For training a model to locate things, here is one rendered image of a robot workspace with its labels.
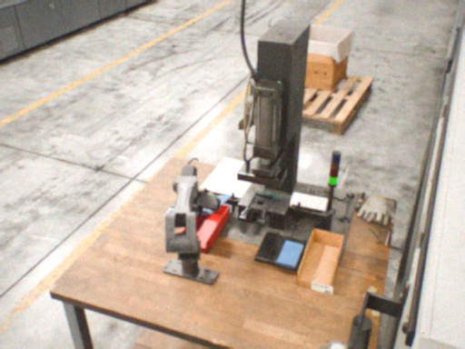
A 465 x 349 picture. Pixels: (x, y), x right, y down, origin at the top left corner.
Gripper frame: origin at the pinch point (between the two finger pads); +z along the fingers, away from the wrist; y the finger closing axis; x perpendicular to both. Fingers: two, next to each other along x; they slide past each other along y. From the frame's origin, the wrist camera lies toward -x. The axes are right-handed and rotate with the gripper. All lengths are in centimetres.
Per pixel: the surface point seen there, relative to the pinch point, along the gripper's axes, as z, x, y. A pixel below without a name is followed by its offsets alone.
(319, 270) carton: 8, -49, -9
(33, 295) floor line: 97, 116, -43
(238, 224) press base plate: 17.6, -11.9, 4.0
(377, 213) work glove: 28, -66, 27
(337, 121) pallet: 221, -19, 190
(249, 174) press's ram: -1.5, -15.0, 19.1
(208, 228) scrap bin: 13.7, -1.2, -1.8
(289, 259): 7.0, -37.6, -7.9
